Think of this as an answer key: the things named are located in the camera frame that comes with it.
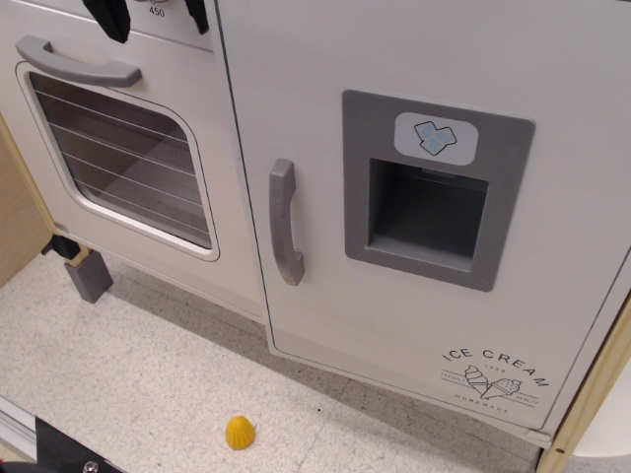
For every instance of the light wooden side panel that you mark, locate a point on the light wooden side panel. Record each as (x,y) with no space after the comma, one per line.
(26,226)

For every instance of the yellow toy lemon half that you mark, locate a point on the yellow toy lemon half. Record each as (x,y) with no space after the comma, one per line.
(239,433)

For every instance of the grey oven door handle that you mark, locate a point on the grey oven door handle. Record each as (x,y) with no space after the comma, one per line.
(39,53)

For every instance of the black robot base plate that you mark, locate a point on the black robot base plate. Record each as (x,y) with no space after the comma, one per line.
(51,450)

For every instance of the beige wooden side frame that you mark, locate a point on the beige wooden side frame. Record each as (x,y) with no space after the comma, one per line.
(609,363)

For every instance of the white toy fridge door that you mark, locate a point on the white toy fridge door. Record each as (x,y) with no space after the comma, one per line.
(513,356)

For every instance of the white toy oven door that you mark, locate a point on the white toy oven door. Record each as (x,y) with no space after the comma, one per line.
(148,174)

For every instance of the grey ice dispenser panel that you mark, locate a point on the grey ice dispenser panel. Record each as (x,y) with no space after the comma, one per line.
(430,189)

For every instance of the grey fridge door handle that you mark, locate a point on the grey fridge door handle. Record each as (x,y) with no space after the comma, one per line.
(282,186)

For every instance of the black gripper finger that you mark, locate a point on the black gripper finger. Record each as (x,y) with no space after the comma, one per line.
(112,16)
(197,10)

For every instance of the grey kitchen leg foot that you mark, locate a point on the grey kitchen leg foot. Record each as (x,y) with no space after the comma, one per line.
(91,277)

